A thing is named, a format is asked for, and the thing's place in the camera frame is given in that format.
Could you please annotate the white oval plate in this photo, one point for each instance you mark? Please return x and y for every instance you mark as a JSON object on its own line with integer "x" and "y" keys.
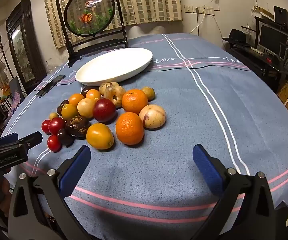
{"x": 114, "y": 65}

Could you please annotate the pale speckled passion fruit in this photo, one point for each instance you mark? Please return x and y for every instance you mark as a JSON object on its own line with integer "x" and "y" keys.
{"x": 152, "y": 116}

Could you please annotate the black speaker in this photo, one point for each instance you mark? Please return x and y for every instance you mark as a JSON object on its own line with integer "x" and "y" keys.
{"x": 282, "y": 15}

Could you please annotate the wrinkled dark passion fruit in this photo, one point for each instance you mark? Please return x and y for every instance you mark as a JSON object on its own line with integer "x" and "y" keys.
{"x": 77, "y": 126}

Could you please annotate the black desk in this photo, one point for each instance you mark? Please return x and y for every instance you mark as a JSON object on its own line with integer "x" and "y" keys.
{"x": 258, "y": 62}

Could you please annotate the dark maroon small fruit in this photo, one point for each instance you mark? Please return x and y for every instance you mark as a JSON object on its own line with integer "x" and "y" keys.
{"x": 84, "y": 90}
{"x": 61, "y": 107}

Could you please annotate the yellow-orange round fruit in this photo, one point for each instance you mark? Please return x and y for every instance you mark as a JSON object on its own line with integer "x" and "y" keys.
{"x": 100, "y": 136}

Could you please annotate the computer monitor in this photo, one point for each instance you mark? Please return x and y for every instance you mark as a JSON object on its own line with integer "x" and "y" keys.
{"x": 271, "y": 38}

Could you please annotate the white wall socket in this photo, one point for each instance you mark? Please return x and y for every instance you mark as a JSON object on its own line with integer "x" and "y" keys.
{"x": 188, "y": 9}

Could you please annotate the small yellow fruit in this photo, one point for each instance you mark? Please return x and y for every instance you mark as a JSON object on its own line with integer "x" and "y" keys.
{"x": 53, "y": 115}

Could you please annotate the tan passion fruit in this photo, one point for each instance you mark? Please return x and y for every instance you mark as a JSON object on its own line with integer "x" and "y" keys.
{"x": 115, "y": 95}
{"x": 106, "y": 86}

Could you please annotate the small orange tomato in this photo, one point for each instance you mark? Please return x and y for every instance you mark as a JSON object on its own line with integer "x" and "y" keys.
{"x": 93, "y": 94}
{"x": 69, "y": 111}
{"x": 76, "y": 98}

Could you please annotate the flat cardboard box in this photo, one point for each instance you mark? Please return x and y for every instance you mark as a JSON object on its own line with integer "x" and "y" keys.
{"x": 262, "y": 10}

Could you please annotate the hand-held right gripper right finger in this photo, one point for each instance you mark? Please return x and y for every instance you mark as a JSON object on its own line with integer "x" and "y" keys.
{"x": 207, "y": 167}

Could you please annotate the dark purple cherry tomato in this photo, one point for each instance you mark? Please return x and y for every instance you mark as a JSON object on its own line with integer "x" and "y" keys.
{"x": 65, "y": 138}

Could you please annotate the black smartphone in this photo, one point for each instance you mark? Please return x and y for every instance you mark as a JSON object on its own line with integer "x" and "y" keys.
{"x": 50, "y": 86}

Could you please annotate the beige checked curtain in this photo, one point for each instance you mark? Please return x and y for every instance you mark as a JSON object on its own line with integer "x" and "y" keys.
{"x": 146, "y": 2}

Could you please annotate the dark red plum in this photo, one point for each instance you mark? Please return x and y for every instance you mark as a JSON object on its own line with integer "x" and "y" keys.
{"x": 104, "y": 110}

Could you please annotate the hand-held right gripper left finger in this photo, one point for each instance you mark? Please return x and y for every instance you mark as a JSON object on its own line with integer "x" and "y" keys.
{"x": 75, "y": 170}

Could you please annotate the round embroidered screen black stand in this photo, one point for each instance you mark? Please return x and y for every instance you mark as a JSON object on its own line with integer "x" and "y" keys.
{"x": 89, "y": 11}

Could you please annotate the black hat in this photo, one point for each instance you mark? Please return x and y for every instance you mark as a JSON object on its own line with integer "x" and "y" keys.
{"x": 236, "y": 38}

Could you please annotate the small tan fruit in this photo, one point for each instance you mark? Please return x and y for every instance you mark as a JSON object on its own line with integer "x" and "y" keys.
{"x": 149, "y": 93}

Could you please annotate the mandarin orange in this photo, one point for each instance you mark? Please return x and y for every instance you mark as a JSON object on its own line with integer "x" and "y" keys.
{"x": 129, "y": 128}
{"x": 135, "y": 101}

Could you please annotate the person's left hand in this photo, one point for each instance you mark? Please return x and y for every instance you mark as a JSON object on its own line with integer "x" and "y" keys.
{"x": 6, "y": 192}

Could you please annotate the blue striped tablecloth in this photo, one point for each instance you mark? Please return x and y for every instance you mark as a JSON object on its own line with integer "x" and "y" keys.
{"x": 183, "y": 130}

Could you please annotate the dark wooden framed picture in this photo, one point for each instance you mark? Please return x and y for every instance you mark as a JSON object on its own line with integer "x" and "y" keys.
{"x": 21, "y": 52}

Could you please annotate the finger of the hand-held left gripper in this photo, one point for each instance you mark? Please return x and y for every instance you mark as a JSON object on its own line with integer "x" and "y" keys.
{"x": 31, "y": 138}
{"x": 7, "y": 138}

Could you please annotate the chair with purple print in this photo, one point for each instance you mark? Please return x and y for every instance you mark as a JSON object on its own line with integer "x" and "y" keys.
{"x": 16, "y": 92}

